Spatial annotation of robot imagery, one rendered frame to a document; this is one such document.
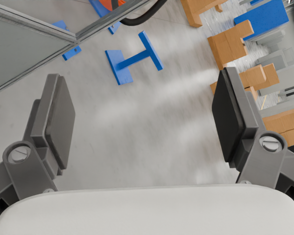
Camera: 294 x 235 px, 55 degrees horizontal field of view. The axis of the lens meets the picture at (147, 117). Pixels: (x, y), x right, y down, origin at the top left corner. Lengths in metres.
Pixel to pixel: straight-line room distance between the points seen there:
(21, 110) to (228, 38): 7.45
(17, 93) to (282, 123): 6.61
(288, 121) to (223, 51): 2.87
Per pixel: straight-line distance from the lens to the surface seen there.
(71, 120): 0.16
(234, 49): 9.04
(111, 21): 1.36
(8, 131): 2.26
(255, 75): 7.29
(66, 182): 2.48
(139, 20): 3.77
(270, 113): 11.94
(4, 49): 1.48
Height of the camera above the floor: 1.81
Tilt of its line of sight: 28 degrees down
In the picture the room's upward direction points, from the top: 70 degrees clockwise
